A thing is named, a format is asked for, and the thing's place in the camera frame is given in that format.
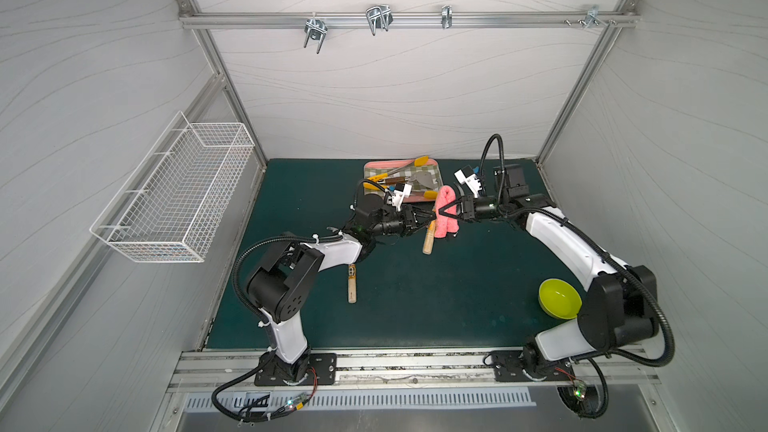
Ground pink rag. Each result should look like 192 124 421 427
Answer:
434 186 459 239

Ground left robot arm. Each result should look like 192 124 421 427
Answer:
230 194 435 366

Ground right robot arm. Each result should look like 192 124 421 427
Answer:
456 194 676 378

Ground yellow tipped metal tongs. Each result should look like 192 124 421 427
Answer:
362 155 444 201

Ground pink checkered tray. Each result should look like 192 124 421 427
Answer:
362 158 447 206

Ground small metal spatula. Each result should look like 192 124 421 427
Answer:
383 171 435 190

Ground lime green bowl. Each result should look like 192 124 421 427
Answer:
538 278 582 320

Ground metal U-bolt clamp left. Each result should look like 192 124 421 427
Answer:
303 17 328 54

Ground metal u-bolt clamp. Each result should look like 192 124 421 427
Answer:
303 17 328 54
365 4 393 36

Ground metal U-bolt clamp middle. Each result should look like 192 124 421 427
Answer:
365 4 393 36

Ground white vent strip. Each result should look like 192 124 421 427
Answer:
220 386 536 412

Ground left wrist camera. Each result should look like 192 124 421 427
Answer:
389 182 412 212

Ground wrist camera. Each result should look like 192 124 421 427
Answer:
454 166 483 198
389 182 412 212

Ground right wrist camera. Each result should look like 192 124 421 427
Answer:
454 166 483 198

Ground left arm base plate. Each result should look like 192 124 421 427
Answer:
254 352 337 386

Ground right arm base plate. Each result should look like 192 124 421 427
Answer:
482 347 575 383

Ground white wire basket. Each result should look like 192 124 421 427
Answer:
90 111 254 263

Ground metal bracket with bolts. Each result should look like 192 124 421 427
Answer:
564 5 617 30

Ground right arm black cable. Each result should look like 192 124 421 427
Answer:
556 356 610 420

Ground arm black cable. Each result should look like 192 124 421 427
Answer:
556 356 610 420
211 362 319 424

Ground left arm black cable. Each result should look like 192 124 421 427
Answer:
211 362 319 424

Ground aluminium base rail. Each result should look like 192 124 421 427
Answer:
167 344 660 394

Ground aluminium crossbar rail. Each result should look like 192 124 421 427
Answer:
180 8 641 30

